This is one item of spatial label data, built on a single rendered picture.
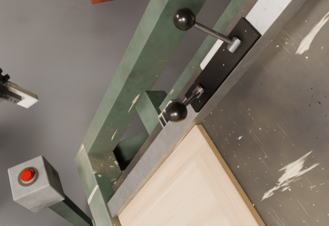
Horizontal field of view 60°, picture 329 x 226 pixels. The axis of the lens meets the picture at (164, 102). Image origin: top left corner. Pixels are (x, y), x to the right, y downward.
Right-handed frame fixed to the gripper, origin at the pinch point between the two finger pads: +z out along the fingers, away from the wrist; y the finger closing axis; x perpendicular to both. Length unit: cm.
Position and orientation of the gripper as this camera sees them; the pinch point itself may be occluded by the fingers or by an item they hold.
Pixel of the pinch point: (18, 95)
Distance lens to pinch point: 60.8
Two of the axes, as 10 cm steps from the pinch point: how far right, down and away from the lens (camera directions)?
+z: 3.9, 3.5, 8.6
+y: -4.0, -7.7, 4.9
